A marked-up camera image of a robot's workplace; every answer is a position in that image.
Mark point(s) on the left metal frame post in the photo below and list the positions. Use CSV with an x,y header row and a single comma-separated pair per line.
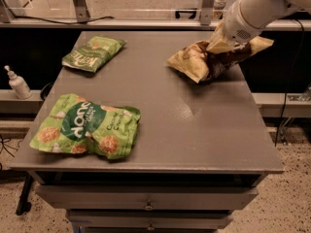
x,y
81,10

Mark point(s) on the drawer knob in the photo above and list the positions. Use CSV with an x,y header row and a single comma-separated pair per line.
x,y
148,207
150,227

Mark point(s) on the green Kettle jalapeno chip bag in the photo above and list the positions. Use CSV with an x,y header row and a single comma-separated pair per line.
x,y
94,54

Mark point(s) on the upper drawer knob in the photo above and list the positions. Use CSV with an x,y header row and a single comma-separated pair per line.
x,y
148,207

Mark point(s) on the upper grey drawer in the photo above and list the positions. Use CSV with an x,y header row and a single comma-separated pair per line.
x,y
136,197

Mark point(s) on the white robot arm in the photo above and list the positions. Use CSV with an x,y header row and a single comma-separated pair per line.
x,y
245,19

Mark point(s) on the black table leg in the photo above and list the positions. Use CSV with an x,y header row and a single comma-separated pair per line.
x,y
24,206

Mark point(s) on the lower grey drawer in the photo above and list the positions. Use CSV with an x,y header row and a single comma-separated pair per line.
x,y
141,219

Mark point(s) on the lower drawer knob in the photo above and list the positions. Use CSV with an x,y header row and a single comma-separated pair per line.
x,y
150,227

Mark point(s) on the grey drawer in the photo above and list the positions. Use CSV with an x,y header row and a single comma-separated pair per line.
x,y
141,219
136,197

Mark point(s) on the green coconut crunch snack bag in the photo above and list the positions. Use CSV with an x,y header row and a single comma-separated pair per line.
x,y
77,126

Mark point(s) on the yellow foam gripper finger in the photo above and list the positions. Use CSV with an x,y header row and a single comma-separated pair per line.
x,y
218,33
219,43

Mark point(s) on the metal frame post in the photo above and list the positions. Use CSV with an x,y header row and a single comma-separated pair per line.
x,y
81,10
206,11

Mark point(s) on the white pump bottle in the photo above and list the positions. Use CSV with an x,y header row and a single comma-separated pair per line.
x,y
18,84

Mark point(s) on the yellow brown sea salt chip bag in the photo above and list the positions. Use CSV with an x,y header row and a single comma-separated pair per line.
x,y
201,65

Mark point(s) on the right metal frame post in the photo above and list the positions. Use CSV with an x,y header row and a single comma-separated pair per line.
x,y
206,11

